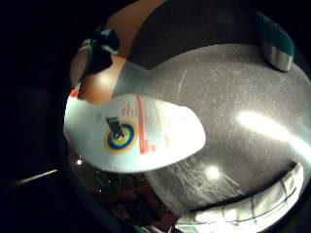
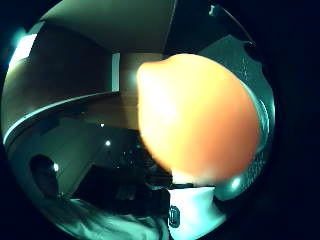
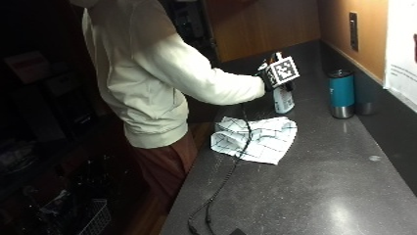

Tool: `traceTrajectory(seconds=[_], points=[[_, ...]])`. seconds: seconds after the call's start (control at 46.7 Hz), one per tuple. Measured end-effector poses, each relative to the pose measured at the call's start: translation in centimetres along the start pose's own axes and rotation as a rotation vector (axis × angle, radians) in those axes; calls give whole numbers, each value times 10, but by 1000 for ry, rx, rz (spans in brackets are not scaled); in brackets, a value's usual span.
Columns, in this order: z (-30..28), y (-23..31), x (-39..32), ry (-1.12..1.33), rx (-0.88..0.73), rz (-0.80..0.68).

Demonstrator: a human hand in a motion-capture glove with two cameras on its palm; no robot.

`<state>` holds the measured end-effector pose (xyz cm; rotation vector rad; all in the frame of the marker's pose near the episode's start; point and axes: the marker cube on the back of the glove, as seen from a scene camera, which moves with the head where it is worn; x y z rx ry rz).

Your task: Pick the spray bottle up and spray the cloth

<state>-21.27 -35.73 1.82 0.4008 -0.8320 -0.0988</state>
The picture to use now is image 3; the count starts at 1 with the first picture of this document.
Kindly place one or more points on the white checked cloth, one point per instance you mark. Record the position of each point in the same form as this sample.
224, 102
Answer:
258, 138

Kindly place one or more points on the wooden cabinet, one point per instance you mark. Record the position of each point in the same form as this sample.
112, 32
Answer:
260, 27

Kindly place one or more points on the white spray bottle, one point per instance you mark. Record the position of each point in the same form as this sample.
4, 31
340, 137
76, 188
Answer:
282, 99

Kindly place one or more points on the teal steel tumbler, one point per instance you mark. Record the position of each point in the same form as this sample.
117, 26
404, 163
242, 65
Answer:
341, 94

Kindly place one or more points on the white paper sheet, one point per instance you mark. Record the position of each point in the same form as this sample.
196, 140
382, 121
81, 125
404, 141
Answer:
401, 49

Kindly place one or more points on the black wall outlet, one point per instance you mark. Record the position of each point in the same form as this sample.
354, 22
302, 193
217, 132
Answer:
353, 31

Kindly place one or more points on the white marker cube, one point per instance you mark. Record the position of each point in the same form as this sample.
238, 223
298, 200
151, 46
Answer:
284, 70

